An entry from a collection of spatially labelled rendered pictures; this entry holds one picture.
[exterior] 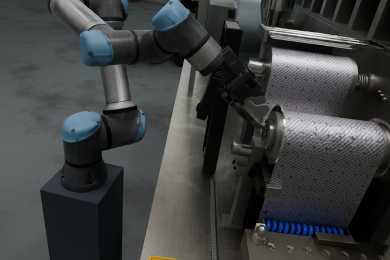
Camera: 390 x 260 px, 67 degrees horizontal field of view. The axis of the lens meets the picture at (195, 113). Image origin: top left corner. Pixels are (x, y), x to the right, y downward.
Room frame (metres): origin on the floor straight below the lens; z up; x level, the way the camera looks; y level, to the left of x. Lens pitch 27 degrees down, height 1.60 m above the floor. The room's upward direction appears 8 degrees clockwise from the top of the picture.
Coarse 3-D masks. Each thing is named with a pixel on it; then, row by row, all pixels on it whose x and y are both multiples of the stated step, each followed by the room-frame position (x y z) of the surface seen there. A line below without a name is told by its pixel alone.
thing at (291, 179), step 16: (272, 176) 0.58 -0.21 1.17; (288, 176) 0.58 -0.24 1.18; (304, 176) 0.58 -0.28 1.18; (320, 176) 0.58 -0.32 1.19; (336, 176) 0.59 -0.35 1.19; (352, 176) 0.59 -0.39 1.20; (368, 176) 0.59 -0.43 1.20; (288, 192) 0.58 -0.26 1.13; (304, 192) 0.58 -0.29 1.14; (320, 192) 0.58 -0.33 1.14; (336, 192) 0.59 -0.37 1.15; (352, 192) 0.59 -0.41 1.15; (272, 208) 0.58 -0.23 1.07; (288, 208) 0.58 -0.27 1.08; (304, 208) 0.58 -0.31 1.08; (320, 208) 0.58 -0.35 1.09; (336, 208) 0.59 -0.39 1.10; (352, 208) 0.59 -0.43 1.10; (320, 224) 0.59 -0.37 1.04; (336, 224) 0.59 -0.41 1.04
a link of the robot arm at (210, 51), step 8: (208, 40) 0.63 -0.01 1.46; (200, 48) 0.69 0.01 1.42; (208, 48) 0.62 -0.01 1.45; (216, 48) 0.63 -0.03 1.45; (192, 56) 0.62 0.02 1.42; (200, 56) 0.61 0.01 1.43; (208, 56) 0.62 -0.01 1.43; (216, 56) 0.62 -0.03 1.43; (192, 64) 0.63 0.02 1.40; (200, 64) 0.62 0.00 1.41; (208, 64) 0.61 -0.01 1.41
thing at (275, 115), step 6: (270, 114) 0.68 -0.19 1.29; (276, 114) 0.64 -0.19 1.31; (276, 120) 0.63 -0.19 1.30; (276, 126) 0.62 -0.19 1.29; (276, 132) 0.60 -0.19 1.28; (384, 132) 0.63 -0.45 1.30; (276, 138) 0.59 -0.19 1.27; (384, 138) 0.62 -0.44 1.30; (276, 144) 0.59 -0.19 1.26; (264, 150) 0.65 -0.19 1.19; (270, 150) 0.61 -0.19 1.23; (276, 150) 0.59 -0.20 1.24; (384, 150) 0.60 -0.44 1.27; (270, 156) 0.60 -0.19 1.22; (384, 156) 0.59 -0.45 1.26
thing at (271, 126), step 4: (268, 120) 0.65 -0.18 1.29; (272, 120) 0.65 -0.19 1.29; (268, 124) 0.64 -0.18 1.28; (272, 124) 0.63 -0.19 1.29; (264, 128) 0.66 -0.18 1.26; (268, 128) 0.63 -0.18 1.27; (272, 128) 0.62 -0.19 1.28; (264, 132) 0.65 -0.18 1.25; (268, 132) 0.62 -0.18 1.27; (272, 132) 0.61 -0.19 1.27; (264, 136) 0.64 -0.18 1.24; (268, 136) 0.61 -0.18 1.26; (272, 136) 0.61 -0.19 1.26; (264, 140) 0.63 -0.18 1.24; (268, 140) 0.61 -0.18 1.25; (272, 140) 0.61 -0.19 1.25; (264, 144) 0.63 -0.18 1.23; (268, 144) 0.61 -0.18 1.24; (272, 144) 0.61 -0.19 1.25; (264, 148) 0.62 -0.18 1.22; (268, 148) 0.61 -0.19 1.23
